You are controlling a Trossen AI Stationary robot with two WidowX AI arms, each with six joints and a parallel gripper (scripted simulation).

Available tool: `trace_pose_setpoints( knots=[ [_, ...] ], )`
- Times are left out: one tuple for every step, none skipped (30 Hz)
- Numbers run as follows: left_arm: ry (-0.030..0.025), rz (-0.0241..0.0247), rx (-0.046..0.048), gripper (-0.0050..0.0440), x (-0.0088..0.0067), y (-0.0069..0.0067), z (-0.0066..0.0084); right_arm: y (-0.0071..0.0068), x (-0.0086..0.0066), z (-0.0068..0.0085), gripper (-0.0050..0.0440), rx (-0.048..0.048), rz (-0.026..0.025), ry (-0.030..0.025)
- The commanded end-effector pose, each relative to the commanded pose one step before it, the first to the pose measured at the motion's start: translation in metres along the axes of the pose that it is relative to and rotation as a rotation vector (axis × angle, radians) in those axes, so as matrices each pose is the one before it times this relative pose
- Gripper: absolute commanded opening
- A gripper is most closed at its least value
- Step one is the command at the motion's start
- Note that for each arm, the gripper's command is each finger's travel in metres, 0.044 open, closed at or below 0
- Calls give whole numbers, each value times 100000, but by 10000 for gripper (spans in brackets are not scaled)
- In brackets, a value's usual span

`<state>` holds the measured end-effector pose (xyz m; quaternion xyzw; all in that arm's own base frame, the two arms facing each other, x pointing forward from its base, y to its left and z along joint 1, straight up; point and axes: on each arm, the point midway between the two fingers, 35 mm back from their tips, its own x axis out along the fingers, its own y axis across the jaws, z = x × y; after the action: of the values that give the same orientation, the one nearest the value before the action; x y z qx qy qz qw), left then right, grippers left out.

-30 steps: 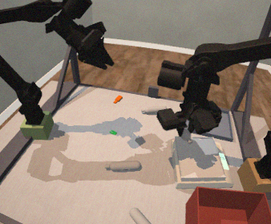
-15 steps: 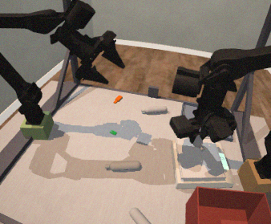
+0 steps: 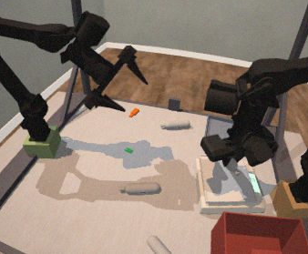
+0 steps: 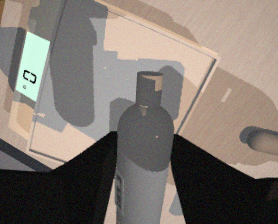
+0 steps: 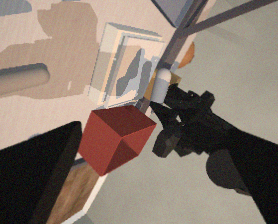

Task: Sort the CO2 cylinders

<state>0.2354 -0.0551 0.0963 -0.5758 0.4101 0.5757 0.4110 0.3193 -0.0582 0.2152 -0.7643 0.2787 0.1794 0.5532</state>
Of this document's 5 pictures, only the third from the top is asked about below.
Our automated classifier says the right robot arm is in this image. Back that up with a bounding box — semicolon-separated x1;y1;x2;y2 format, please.
0;11;110;142

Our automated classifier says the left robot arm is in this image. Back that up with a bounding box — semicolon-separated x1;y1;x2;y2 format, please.
204;57;308;203

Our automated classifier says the red open box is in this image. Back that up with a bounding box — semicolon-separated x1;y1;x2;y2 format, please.
210;211;308;254

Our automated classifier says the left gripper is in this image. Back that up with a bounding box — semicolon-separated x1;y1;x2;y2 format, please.
200;115;274;167

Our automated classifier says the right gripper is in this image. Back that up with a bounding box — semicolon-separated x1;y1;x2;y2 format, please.
81;46;148;112

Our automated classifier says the white gas cylinder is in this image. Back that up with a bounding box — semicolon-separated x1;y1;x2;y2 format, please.
147;236;171;254

